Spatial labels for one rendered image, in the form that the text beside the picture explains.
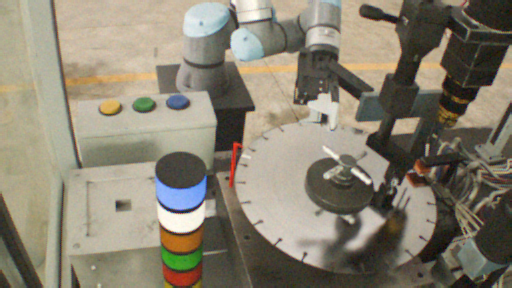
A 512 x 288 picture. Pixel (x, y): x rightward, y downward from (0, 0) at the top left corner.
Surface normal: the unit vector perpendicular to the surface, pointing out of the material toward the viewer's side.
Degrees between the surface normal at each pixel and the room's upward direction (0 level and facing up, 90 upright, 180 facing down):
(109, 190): 0
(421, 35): 90
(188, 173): 0
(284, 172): 0
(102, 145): 90
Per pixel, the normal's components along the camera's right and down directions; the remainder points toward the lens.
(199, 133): 0.27, 0.64
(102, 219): 0.11, -0.77
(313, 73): 0.07, -0.28
